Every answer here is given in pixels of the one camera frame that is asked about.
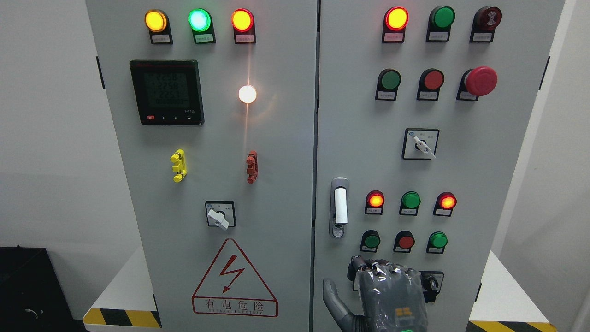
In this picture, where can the left door white selector switch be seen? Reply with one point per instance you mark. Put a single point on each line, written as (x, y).
(220, 214)

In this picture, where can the lit red lamp lower left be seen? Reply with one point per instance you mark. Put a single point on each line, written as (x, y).
(375, 201)

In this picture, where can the red emergency stop button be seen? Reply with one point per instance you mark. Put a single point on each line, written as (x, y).
(477, 82)

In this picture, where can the red electric hazard warning sticker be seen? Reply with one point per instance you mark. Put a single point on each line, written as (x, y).
(232, 286)

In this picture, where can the left grey cabinet door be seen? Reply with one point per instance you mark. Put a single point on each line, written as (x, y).
(274, 214)

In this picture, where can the silver cabinet door handle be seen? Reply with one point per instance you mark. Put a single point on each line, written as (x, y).
(338, 207)

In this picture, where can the lower green lamp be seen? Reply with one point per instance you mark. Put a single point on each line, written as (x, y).
(410, 203)

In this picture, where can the upper green push button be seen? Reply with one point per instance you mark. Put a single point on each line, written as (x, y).
(388, 83)

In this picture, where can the lit red lamp lower right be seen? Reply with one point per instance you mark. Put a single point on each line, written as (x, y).
(444, 205)

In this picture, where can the orange lit indicator lamp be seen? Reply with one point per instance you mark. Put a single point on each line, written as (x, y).
(243, 24)

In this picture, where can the black digital power meter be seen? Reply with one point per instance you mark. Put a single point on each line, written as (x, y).
(168, 92)

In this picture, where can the white platform with hazard stripes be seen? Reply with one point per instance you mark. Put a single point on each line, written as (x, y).
(127, 304)

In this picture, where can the grey cabinet door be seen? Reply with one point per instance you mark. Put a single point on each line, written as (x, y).
(274, 214)
(361, 139)

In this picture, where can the red push button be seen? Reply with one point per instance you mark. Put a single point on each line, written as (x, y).
(430, 83)
(404, 242)

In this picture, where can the lower red push button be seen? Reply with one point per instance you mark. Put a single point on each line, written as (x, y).
(404, 242)

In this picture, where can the upper right white selector switch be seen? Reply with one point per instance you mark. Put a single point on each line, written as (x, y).
(420, 144)

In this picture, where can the lower right green push button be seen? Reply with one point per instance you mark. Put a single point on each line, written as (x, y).
(437, 243)

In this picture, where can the white lit indicator lamp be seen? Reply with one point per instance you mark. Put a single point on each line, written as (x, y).
(247, 94)

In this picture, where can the black rotary selector switch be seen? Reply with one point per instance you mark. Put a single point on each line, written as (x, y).
(431, 282)

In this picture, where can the right grey cabinet door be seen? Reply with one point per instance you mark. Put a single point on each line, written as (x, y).
(361, 139)

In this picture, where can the black box at left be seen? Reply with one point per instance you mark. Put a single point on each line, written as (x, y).
(31, 298)

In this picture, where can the yellow lit indicator lamp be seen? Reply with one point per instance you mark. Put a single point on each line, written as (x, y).
(158, 25)

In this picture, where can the lit red lamp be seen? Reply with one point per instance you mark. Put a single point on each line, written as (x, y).
(394, 25)
(375, 201)
(444, 205)

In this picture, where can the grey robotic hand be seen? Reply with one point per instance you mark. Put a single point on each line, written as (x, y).
(391, 296)

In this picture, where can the upper red push button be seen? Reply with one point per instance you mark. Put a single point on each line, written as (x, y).
(430, 83)

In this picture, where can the top right green lamp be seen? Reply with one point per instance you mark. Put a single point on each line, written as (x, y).
(439, 24)

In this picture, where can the dark red buzzer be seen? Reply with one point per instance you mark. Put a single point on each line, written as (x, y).
(484, 24)

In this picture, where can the top right lit red lamp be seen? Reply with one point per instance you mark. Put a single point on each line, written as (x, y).
(394, 25)

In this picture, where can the green lit indicator lamp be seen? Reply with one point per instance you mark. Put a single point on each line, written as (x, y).
(201, 25)

